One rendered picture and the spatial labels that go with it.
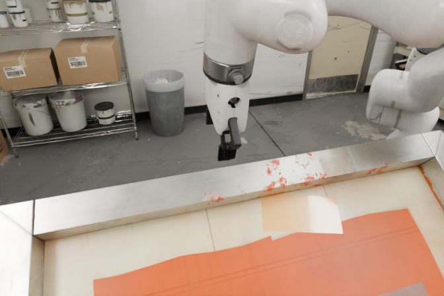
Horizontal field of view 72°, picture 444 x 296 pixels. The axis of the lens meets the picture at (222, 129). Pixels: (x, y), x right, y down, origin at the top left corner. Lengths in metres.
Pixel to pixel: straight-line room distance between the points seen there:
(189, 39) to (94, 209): 3.37
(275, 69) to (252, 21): 3.75
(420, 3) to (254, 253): 0.33
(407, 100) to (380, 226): 0.44
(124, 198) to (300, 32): 0.27
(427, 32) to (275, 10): 0.17
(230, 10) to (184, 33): 3.26
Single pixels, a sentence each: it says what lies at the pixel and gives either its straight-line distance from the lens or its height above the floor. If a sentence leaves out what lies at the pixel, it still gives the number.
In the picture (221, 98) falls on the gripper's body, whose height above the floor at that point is 1.60.
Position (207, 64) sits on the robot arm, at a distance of 0.44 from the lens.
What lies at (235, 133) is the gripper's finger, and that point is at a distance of 0.46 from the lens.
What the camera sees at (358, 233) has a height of 1.47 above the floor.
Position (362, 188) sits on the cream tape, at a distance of 0.47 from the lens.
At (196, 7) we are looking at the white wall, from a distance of 3.62.
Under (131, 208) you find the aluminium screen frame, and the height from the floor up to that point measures 1.54.
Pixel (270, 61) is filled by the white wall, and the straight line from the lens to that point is 4.05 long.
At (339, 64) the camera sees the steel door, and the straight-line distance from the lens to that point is 4.70.
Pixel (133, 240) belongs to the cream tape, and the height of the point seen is 1.50.
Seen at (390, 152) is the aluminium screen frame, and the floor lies 1.55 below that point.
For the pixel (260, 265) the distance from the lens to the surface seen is 0.39.
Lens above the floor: 1.78
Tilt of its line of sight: 30 degrees down
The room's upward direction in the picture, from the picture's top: straight up
